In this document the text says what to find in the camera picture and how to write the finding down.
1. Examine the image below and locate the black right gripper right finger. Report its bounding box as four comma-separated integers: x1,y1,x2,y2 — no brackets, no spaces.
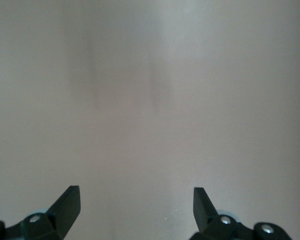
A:
189,186,294,240

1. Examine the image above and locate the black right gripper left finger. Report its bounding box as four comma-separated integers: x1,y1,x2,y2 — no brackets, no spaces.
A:
0,185,81,240

